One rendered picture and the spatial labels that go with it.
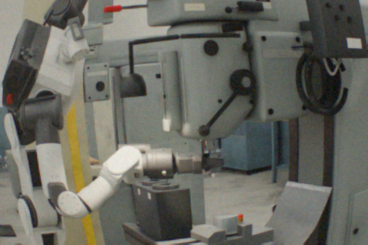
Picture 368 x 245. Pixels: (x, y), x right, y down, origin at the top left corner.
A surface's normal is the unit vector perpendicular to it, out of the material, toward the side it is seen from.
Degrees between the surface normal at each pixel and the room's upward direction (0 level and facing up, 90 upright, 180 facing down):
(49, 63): 58
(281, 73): 90
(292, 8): 90
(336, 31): 90
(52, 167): 75
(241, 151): 90
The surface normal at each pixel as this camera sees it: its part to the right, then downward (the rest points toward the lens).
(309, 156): -0.91, 0.09
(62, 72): 0.52, -0.53
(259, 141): 0.40, 0.02
